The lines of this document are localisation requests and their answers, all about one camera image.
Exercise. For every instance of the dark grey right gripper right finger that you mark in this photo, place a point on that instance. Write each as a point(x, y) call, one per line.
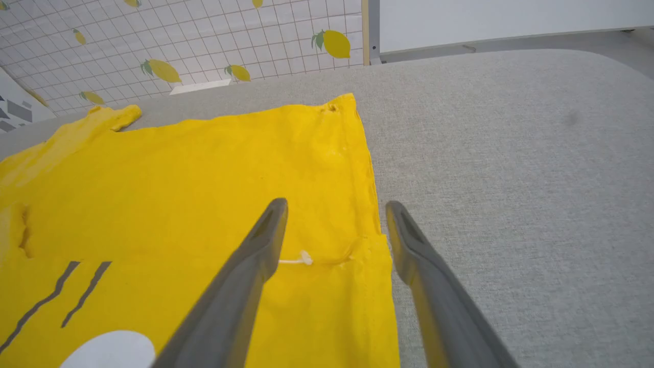
point(439, 306)

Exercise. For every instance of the lemon print grid panel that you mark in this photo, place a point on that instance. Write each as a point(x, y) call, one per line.
point(204, 36)

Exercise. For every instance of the yellow garment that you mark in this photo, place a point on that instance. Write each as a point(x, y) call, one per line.
point(179, 194)

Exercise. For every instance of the grey metal stand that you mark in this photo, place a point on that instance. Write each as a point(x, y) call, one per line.
point(374, 30)

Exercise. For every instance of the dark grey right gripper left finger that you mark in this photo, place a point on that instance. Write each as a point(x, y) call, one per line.
point(230, 306)

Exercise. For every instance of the grey fabric sofa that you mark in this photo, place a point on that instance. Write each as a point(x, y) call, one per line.
point(511, 179)

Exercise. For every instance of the white rectangular box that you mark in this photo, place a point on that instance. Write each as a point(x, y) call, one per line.
point(199, 87)

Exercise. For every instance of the white board with grey shapes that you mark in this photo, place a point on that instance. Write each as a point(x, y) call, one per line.
point(18, 105)

